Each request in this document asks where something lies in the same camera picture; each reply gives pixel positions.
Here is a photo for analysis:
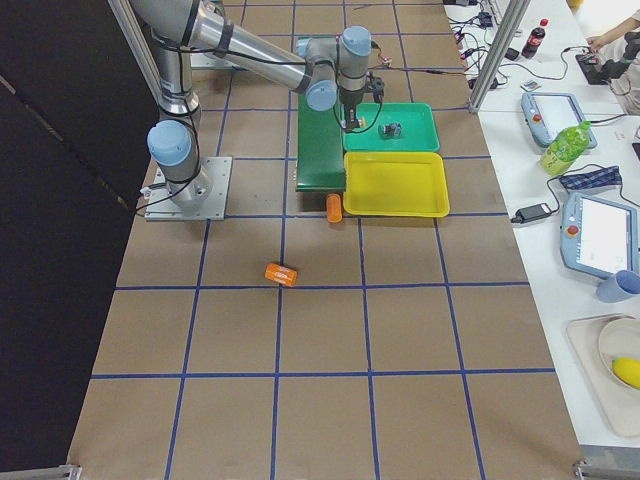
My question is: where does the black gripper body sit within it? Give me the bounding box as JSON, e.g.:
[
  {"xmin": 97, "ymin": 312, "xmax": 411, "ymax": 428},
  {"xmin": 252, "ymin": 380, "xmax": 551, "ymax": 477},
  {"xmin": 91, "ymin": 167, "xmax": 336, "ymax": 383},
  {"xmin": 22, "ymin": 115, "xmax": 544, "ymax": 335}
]
[{"xmin": 340, "ymin": 72, "xmax": 385, "ymax": 131}]

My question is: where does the green push button with blue clip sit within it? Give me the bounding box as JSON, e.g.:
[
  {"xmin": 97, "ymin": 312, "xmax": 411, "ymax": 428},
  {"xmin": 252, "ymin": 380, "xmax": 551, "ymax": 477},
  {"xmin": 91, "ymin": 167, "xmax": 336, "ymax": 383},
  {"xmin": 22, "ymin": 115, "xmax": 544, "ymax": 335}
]
[{"xmin": 378, "ymin": 122, "xmax": 402, "ymax": 140}]

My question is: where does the plain orange cylinder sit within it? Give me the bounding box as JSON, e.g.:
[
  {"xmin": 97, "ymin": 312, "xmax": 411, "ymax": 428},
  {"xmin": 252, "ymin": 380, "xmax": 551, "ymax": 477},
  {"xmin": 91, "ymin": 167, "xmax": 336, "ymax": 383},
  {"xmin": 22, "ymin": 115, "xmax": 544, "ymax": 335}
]
[{"xmin": 326, "ymin": 193, "xmax": 343, "ymax": 223}]

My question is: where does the orange cylinder with 4680 print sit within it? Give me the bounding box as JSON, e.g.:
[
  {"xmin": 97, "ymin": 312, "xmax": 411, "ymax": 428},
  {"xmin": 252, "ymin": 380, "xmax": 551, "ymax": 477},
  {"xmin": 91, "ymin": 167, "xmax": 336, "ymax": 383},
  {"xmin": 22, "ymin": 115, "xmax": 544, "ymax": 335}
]
[{"xmin": 264, "ymin": 263, "xmax": 298, "ymax": 287}]

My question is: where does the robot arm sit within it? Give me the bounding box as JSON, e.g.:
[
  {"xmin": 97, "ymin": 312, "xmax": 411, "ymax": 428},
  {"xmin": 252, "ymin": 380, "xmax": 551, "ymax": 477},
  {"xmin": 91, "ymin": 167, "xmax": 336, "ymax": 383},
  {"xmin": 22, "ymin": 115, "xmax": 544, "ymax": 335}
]
[{"xmin": 131, "ymin": 1, "xmax": 384, "ymax": 209}]

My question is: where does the green plastic tray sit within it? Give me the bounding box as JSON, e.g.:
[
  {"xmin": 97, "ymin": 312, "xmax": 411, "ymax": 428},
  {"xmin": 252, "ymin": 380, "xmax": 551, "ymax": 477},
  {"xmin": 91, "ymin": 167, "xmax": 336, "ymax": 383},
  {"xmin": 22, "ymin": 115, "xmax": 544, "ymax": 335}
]
[{"xmin": 343, "ymin": 102, "xmax": 440, "ymax": 152}]

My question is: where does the green conveyor belt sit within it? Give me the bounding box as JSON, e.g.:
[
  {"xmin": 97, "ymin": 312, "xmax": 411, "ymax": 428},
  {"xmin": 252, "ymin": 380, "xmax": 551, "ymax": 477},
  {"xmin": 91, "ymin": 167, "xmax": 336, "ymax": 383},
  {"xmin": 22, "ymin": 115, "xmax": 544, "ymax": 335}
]
[{"xmin": 293, "ymin": 35, "xmax": 347, "ymax": 193}]

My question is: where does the yellow plastic tray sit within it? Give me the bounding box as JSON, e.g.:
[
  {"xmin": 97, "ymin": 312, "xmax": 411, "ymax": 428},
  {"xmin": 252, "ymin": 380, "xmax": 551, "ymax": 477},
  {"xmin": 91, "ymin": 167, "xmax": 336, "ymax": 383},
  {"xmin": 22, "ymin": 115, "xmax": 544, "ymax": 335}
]
[{"xmin": 343, "ymin": 151, "xmax": 450, "ymax": 218}]

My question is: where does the upper teach pendant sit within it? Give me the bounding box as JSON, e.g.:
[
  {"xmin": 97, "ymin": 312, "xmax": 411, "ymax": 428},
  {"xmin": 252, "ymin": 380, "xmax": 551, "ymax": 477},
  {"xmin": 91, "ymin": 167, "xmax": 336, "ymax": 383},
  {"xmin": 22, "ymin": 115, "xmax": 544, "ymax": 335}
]
[{"xmin": 521, "ymin": 92, "xmax": 586, "ymax": 148}]

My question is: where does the teach pendant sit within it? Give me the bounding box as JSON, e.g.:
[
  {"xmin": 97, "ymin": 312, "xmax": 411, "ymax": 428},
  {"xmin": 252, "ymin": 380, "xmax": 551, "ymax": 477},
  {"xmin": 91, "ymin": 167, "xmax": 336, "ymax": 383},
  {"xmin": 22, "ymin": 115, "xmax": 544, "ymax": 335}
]
[
  {"xmin": 560, "ymin": 192, "xmax": 639, "ymax": 279},
  {"xmin": 521, "ymin": 92, "xmax": 586, "ymax": 148}
]

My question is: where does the cola bottle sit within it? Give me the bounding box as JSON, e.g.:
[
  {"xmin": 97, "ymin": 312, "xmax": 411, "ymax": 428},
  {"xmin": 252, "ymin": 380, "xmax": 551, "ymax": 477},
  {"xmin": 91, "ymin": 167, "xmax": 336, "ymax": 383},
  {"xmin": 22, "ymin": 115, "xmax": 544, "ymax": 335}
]
[{"xmin": 520, "ymin": 18, "xmax": 549, "ymax": 59}]

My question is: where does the black power adapter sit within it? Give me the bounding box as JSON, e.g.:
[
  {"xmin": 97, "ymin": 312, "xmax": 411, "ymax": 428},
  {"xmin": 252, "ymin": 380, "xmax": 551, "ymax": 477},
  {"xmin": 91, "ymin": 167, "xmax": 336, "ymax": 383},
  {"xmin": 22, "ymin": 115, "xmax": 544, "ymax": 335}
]
[{"xmin": 510, "ymin": 203, "xmax": 558, "ymax": 225}]

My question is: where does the green drink bottle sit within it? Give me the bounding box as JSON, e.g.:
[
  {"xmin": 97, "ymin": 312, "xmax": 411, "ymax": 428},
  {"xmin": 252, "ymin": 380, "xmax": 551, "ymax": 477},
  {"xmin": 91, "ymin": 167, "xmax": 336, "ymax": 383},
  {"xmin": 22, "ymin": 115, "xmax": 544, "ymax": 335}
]
[{"xmin": 539, "ymin": 121, "xmax": 591, "ymax": 176}]

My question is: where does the blue plaid cloth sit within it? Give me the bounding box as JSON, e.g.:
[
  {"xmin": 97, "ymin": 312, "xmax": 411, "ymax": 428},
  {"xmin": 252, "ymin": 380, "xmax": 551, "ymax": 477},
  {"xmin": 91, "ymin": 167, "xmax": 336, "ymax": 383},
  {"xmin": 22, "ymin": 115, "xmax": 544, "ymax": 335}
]
[{"xmin": 559, "ymin": 166, "xmax": 623, "ymax": 191}]

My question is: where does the lower teach pendant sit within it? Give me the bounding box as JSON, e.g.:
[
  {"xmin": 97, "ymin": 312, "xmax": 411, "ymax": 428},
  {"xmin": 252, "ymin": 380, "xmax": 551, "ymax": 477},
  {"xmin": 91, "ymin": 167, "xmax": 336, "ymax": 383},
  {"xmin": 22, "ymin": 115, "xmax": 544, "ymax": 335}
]
[{"xmin": 560, "ymin": 192, "xmax": 639, "ymax": 279}]

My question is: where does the blue plastic cup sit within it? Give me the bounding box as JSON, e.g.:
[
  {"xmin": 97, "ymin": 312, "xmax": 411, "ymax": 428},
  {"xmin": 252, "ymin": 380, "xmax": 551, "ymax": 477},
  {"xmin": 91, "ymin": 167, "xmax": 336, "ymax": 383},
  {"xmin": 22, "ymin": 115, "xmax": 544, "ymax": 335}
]
[{"xmin": 596, "ymin": 270, "xmax": 639, "ymax": 303}]

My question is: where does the beige bowl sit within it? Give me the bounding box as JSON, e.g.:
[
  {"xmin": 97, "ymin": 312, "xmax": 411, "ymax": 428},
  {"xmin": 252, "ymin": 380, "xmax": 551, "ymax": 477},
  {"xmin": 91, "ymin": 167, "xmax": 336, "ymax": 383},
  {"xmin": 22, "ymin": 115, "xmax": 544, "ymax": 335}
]
[{"xmin": 598, "ymin": 318, "xmax": 639, "ymax": 388}]

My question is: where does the yellow fruit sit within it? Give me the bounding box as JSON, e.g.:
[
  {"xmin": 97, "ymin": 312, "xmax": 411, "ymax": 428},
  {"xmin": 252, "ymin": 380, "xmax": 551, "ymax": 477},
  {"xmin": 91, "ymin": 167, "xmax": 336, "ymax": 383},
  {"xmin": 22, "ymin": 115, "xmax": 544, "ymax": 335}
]
[{"xmin": 612, "ymin": 357, "xmax": 640, "ymax": 389}]

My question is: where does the beige serving tray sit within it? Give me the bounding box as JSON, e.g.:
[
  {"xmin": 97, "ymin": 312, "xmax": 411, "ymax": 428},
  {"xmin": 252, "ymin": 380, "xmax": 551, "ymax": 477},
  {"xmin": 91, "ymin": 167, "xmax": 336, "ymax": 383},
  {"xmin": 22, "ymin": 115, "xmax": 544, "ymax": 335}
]
[{"xmin": 567, "ymin": 315, "xmax": 639, "ymax": 438}]

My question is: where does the red black power cable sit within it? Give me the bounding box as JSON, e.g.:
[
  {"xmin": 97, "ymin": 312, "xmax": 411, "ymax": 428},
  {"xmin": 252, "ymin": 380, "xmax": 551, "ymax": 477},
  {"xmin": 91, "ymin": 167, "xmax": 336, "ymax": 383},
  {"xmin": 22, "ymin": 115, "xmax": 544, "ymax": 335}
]
[{"xmin": 370, "ymin": 42, "xmax": 474, "ymax": 79}]

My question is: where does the aluminium frame post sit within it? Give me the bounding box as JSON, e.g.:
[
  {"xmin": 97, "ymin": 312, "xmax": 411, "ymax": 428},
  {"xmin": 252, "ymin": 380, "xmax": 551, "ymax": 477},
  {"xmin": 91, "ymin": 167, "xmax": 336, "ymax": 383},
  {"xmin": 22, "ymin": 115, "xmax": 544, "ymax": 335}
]
[{"xmin": 468, "ymin": 0, "xmax": 530, "ymax": 113}]

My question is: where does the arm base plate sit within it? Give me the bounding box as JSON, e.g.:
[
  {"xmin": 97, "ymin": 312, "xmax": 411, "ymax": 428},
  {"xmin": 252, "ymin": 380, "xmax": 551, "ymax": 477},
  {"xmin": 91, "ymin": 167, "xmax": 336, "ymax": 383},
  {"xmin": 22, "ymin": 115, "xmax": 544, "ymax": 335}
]
[{"xmin": 144, "ymin": 156, "xmax": 233, "ymax": 221}]

